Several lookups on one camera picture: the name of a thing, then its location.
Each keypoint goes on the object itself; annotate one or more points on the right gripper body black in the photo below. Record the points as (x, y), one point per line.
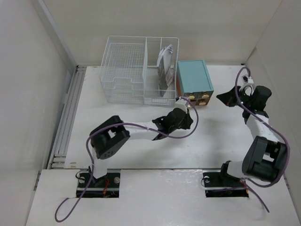
(244, 99)

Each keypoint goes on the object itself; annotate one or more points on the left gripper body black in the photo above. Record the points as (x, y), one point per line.
(183, 125)

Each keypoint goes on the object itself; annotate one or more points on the grey setup guide booklet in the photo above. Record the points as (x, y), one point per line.
(165, 74)

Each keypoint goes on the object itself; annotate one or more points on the teal orange drawer box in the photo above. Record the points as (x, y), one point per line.
(193, 82)

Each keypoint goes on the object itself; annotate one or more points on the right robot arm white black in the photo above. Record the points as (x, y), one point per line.
(266, 156)

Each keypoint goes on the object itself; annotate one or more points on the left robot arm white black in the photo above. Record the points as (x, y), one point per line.
(110, 136)

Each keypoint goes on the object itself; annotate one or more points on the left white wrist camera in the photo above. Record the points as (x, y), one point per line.
(182, 103)

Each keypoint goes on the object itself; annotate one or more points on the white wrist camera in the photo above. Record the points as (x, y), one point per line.
(182, 103)
(247, 81)

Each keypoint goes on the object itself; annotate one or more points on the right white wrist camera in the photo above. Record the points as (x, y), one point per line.
(247, 81)

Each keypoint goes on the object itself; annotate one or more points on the white wire desk organizer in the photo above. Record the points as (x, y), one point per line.
(130, 73)

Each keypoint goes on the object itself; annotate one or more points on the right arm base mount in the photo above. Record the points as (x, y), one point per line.
(221, 184)

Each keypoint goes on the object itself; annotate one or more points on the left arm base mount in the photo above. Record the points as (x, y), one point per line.
(104, 187)

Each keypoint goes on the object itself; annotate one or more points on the aluminium rail frame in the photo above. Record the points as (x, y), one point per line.
(59, 148)

